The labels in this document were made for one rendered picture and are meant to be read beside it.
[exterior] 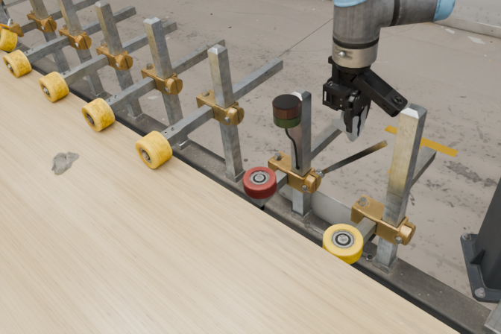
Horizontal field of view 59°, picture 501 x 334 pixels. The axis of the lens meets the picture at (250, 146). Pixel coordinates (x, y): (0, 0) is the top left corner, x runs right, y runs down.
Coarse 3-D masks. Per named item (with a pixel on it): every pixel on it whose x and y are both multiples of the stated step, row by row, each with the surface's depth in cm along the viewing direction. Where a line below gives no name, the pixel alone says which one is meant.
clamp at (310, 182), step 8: (280, 152) 116; (272, 160) 114; (280, 160) 114; (288, 160) 113; (272, 168) 114; (280, 168) 112; (288, 168) 111; (312, 168) 110; (288, 176) 111; (296, 176) 109; (304, 176) 109; (312, 176) 108; (320, 176) 110; (288, 184) 113; (296, 184) 111; (304, 184) 109; (312, 184) 108; (312, 192) 110
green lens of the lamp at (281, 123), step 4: (300, 112) 94; (300, 116) 94; (276, 120) 94; (280, 120) 93; (284, 120) 92; (288, 120) 92; (292, 120) 92; (296, 120) 93; (300, 120) 95; (276, 124) 94; (280, 124) 93; (284, 124) 93; (288, 124) 93; (292, 124) 93; (296, 124) 94
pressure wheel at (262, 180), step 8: (256, 168) 107; (264, 168) 106; (248, 176) 105; (256, 176) 104; (264, 176) 105; (272, 176) 104; (248, 184) 103; (256, 184) 103; (264, 184) 102; (272, 184) 102; (248, 192) 104; (256, 192) 102; (264, 192) 102; (272, 192) 104; (264, 208) 111
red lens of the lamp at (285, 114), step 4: (296, 96) 94; (272, 104) 93; (300, 104) 93; (272, 108) 94; (276, 108) 91; (296, 108) 91; (300, 108) 93; (276, 112) 92; (280, 112) 91; (284, 112) 91; (288, 112) 91; (292, 112) 91; (296, 112) 92; (276, 116) 93; (280, 116) 92; (284, 116) 92; (288, 116) 92; (292, 116) 92
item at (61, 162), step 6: (54, 156) 115; (60, 156) 116; (66, 156) 115; (72, 156) 116; (78, 156) 117; (54, 162) 113; (60, 162) 114; (66, 162) 114; (72, 162) 115; (54, 168) 113; (60, 168) 112; (66, 168) 113
